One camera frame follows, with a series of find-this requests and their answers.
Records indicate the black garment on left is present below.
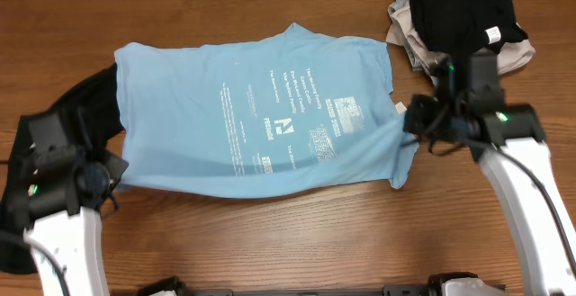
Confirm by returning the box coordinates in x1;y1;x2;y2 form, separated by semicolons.
0;61;126;274

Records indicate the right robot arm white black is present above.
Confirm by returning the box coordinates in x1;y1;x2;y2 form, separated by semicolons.
403;53;575;295

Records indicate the light blue printed t-shirt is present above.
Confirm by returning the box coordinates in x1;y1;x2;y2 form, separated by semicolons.
114;24;419;199

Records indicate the folded light grey-blue garment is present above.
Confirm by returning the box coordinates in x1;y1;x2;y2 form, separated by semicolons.
386;0;426;72

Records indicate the folded beige garment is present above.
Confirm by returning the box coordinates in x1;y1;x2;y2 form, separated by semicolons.
385;0;536;85

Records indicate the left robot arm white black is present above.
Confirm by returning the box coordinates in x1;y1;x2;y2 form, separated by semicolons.
9;108;128;296

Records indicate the folded black garment on pile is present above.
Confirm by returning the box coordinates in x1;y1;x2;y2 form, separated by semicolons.
409;0;528;55

